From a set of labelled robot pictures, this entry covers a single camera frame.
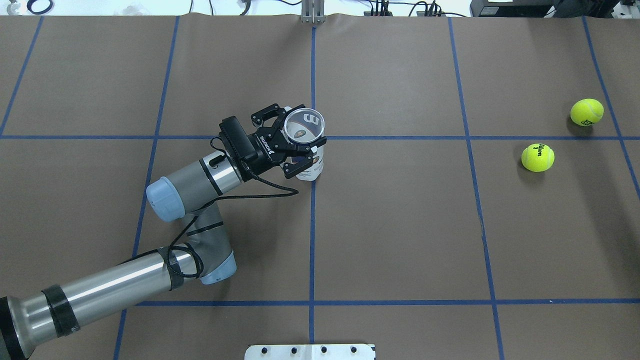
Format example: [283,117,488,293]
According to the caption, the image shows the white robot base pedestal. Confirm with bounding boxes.
[244,343,377,360]

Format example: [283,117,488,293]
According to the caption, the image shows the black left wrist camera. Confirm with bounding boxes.
[219,116,258,168]

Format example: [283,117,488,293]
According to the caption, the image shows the aluminium frame post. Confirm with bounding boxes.
[301,0,326,25]

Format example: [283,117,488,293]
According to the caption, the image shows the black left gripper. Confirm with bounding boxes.
[243,104,327,180]

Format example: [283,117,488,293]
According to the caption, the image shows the yellow tennis ball number three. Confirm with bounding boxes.
[520,143,555,173]

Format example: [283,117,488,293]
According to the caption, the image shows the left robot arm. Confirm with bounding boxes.
[1,104,327,360]

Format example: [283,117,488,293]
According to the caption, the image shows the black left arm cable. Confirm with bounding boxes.
[165,137,300,279]

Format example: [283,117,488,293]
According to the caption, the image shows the white tennis ball can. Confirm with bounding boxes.
[283,105,325,182]

